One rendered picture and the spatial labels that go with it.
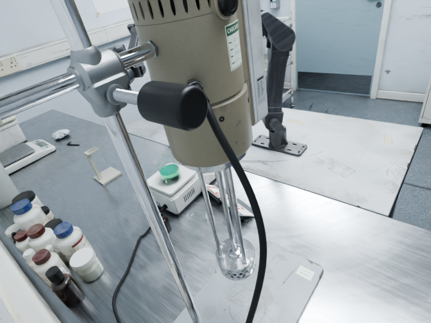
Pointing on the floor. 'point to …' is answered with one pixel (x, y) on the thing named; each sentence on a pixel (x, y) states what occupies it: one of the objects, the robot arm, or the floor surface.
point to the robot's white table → (329, 157)
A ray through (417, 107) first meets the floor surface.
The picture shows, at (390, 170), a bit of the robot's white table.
